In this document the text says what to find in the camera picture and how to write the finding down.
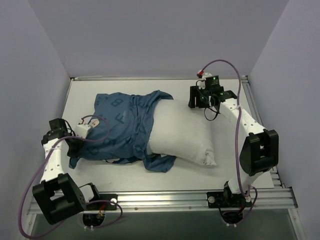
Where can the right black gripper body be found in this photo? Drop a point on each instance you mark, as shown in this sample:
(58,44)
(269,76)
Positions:
(192,97)

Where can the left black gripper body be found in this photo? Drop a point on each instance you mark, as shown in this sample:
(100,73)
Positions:
(75,146)

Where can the white pillow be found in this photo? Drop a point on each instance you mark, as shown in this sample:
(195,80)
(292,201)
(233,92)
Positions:
(181,132)

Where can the blue cartoon print pillowcase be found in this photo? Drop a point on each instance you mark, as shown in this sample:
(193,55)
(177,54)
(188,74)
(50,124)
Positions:
(121,128)

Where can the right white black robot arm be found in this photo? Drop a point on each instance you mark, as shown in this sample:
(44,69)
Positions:
(231,108)

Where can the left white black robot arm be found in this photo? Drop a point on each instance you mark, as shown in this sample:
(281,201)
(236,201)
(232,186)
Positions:
(57,195)

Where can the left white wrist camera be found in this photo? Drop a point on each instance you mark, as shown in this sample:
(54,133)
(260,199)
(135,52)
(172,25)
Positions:
(83,129)

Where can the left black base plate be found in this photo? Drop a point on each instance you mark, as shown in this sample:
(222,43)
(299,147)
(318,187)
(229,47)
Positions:
(108,203)

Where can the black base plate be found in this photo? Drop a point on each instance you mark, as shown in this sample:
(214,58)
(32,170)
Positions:
(108,203)
(221,199)

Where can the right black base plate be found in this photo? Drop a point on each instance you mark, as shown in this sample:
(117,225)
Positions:
(221,199)

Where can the aluminium front rail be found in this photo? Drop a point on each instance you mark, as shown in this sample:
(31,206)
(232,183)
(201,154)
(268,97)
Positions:
(196,200)

